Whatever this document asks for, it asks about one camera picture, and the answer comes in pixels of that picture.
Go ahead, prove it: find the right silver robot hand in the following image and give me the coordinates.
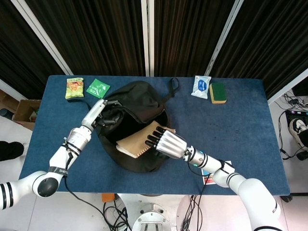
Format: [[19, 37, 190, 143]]
[[144, 125, 188, 160]]

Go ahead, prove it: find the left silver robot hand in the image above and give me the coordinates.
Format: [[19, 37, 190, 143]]
[[81, 98, 122, 132]]

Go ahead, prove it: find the tan spiral notebook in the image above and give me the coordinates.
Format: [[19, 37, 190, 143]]
[[115, 121, 177, 159]]

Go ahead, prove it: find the black fabric backpack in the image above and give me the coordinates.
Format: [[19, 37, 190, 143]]
[[67, 77, 181, 173]]

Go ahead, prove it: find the metal robot base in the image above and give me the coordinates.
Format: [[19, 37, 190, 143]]
[[117, 193, 205, 231]]

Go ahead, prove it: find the green yellow snack bag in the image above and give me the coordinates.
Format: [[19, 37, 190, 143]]
[[64, 77, 85, 99]]

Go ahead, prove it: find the green sachet packet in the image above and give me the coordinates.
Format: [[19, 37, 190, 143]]
[[86, 78, 111, 99]]

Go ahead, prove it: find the postcard with palace photo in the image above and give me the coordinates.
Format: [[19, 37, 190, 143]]
[[201, 160, 233, 185]]

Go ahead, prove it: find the white blue wet wipes packet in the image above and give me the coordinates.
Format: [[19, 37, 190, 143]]
[[191, 75, 212, 99]]

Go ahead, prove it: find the blue table cloth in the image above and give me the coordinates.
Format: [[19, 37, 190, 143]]
[[19, 75, 291, 196]]

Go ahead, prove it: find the open cardboard box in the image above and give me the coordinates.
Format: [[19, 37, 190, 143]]
[[12, 99, 41, 130]]

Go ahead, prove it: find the yellow green scouring sponge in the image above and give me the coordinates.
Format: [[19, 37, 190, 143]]
[[208, 83, 227, 104]]

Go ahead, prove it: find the dark pleated curtain panel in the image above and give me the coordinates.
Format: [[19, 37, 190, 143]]
[[24, 0, 146, 77], [210, 0, 308, 99], [153, 0, 233, 77], [0, 0, 67, 100]]

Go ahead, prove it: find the orange block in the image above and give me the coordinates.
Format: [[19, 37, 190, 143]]
[[101, 193, 116, 203]]

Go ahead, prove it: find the flat brown cardboard box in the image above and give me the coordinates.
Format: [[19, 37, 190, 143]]
[[0, 90, 20, 114]]

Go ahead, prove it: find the black shoe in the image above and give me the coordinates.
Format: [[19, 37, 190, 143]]
[[0, 141, 25, 167]]

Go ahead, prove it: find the black white sneaker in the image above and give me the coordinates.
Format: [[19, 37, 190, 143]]
[[288, 117, 308, 161]]

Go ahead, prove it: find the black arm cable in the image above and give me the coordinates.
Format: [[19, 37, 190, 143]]
[[186, 161, 207, 194], [63, 137, 106, 218]]

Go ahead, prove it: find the black floor cable bundle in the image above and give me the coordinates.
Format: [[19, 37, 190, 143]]
[[180, 194, 205, 231], [274, 92, 308, 160], [103, 201, 132, 231]]

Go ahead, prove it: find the white frame rail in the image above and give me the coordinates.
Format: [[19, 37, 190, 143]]
[[267, 75, 308, 104], [0, 78, 22, 98]]

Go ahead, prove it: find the white frame post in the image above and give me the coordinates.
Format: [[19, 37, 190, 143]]
[[11, 0, 74, 76], [141, 0, 155, 77], [204, 0, 245, 77]]

